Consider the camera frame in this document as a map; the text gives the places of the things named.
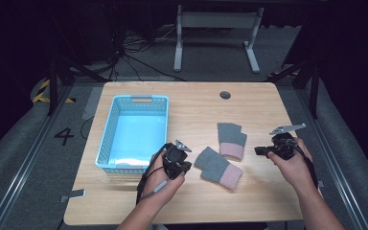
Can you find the black metal stand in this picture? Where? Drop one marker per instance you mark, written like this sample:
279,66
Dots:
53,86
313,86

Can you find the person's right hand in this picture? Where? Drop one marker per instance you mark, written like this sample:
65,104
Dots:
295,171

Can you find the metal floor rail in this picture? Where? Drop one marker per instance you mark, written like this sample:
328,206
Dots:
335,166
22,166

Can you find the grey pink sock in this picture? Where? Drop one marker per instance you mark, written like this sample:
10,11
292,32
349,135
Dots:
215,166
231,137

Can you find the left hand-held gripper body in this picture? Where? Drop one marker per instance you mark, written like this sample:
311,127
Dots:
172,155

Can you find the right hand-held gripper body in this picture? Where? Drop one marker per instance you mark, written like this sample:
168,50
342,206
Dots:
284,145

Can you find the white metal desk frame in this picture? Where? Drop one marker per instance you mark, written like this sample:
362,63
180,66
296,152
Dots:
217,19

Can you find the grey metal bracket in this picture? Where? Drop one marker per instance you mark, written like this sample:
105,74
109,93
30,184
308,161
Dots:
76,194

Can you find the blue plastic basket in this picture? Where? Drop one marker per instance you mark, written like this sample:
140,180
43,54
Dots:
137,140

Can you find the person's left hand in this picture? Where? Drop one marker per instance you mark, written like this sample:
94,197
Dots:
159,188

